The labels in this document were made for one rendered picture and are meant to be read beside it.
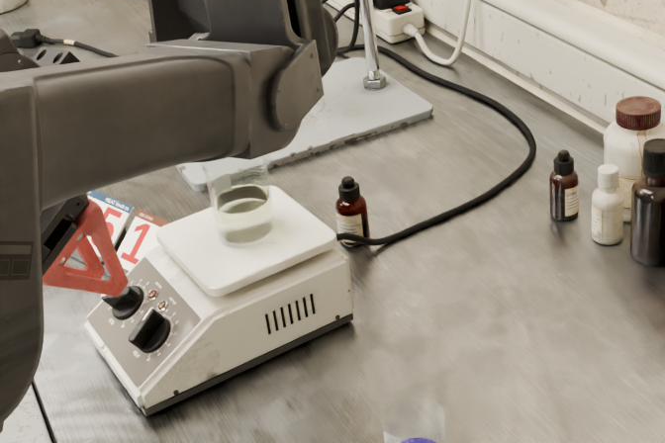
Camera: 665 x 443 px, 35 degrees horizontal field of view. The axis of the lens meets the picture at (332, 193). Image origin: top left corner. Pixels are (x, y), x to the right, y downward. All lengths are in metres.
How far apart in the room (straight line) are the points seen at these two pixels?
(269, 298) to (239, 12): 0.31
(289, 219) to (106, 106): 0.46
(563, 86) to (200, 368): 0.57
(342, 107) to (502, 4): 0.22
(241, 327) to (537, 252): 0.29
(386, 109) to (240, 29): 0.64
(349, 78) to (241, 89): 0.80
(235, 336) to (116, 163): 0.40
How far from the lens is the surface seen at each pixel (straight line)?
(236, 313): 0.85
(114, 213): 1.08
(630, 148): 1.00
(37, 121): 0.42
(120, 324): 0.91
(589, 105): 1.19
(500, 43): 1.32
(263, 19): 0.61
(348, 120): 1.24
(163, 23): 0.72
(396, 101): 1.27
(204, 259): 0.87
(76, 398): 0.91
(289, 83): 0.58
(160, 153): 0.51
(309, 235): 0.88
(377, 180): 1.12
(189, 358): 0.85
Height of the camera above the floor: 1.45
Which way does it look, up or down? 30 degrees down
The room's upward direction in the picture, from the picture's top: 8 degrees counter-clockwise
